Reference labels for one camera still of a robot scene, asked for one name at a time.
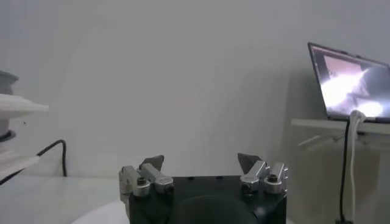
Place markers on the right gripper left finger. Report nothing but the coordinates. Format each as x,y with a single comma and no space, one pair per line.
155,179

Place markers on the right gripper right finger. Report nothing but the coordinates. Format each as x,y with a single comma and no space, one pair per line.
256,178

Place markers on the stainless steel steamer basket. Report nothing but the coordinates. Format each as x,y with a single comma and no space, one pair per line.
18,107

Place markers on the white round plate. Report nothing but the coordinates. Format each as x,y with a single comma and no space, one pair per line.
106,214

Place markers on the white side table with laptop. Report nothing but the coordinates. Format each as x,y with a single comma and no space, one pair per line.
314,123

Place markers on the open laptop with bright screen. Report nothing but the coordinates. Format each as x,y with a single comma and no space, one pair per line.
350,88

